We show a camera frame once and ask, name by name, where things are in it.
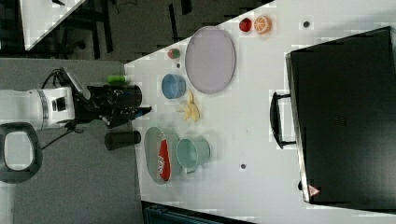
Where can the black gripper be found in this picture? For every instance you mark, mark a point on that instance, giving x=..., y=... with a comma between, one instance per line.
x=113, y=105

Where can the red ketchup bottle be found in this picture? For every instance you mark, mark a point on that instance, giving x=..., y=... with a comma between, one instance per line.
x=164, y=164

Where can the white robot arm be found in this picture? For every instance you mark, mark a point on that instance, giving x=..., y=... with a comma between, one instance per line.
x=25, y=113

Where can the green oval strainer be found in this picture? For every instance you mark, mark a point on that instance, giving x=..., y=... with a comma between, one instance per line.
x=152, y=146

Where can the blue bowl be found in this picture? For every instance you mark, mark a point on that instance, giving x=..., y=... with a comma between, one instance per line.
x=173, y=86

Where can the small black cylinder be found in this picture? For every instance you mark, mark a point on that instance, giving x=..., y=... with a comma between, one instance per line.
x=122, y=139

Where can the green marker pen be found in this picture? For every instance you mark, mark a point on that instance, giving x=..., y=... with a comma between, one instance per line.
x=118, y=79

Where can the peeled toy banana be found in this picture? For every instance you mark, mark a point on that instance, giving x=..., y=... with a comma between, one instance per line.
x=190, y=109

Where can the red green toy strawberry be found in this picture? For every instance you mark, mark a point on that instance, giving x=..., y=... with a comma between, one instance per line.
x=173, y=53

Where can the teal green mug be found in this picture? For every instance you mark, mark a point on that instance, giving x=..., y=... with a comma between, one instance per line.
x=192, y=153

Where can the large grey round plate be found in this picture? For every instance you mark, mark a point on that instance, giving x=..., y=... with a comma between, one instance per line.
x=210, y=60

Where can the dark blue crate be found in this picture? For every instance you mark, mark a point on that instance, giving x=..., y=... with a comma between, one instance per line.
x=158, y=214

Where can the white side table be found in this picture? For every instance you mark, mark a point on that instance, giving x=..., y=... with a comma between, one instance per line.
x=40, y=17

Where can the toy orange half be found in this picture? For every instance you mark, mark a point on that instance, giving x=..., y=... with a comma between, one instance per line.
x=263, y=25

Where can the black toaster oven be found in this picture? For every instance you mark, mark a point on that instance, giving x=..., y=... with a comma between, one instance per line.
x=343, y=104

